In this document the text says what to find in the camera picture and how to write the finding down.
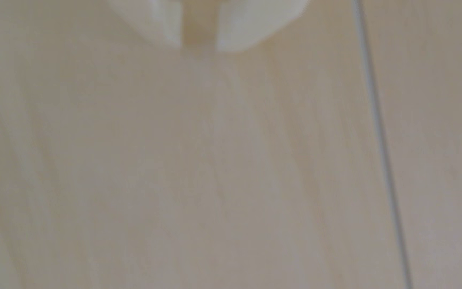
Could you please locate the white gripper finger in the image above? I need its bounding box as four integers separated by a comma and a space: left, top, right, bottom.
106, 0, 184, 50
215, 0, 311, 54

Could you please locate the light plywood sheet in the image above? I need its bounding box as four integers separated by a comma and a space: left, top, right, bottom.
0, 0, 412, 289

